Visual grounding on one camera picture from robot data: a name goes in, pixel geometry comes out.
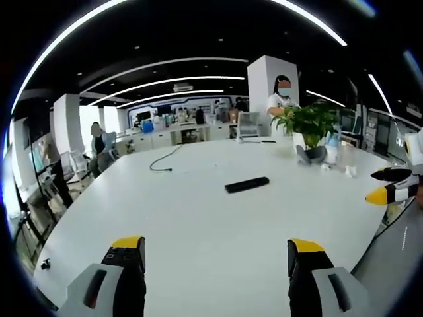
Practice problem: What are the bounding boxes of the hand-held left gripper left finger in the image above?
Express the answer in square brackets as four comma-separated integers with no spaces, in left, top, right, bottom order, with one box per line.
[56,235,147,317]

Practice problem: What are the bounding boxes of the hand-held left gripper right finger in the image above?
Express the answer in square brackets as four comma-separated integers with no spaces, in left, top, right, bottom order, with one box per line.
[286,238,370,317]

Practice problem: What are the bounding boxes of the black remote control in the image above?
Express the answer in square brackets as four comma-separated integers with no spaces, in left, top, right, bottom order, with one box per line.
[224,176,270,194]

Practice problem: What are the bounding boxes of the blue white bottle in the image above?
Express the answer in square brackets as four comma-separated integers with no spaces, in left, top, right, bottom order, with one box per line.
[322,130,342,165]

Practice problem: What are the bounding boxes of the green potted plant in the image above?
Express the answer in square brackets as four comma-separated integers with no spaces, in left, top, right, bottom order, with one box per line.
[273,100,341,164]

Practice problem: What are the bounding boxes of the white office chair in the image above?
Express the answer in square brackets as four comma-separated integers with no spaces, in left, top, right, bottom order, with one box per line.
[67,150,92,181]

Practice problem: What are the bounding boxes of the white square pillar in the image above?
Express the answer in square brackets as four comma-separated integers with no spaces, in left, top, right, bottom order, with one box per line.
[247,55,300,138]
[52,93,82,156]

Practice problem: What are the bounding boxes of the white cabinet row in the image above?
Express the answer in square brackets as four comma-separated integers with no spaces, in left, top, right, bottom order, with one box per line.
[115,122,239,155]

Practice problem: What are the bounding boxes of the black cable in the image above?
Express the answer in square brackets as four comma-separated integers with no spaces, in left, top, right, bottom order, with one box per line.
[149,143,183,172]

